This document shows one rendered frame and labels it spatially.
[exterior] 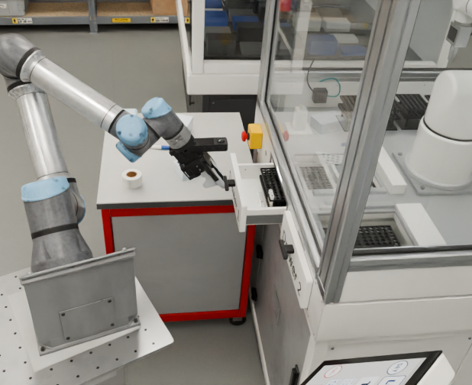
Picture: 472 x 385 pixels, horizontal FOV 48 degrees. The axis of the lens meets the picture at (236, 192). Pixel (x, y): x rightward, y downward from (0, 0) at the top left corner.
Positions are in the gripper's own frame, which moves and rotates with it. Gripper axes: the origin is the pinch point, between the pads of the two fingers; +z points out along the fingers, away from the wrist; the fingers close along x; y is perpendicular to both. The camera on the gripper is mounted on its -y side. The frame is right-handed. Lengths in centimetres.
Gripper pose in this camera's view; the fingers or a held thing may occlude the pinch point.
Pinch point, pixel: (223, 180)
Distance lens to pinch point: 171.7
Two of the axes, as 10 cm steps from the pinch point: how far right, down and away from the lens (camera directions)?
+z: 5.2, 6.3, 5.8
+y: -8.5, 4.8, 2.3
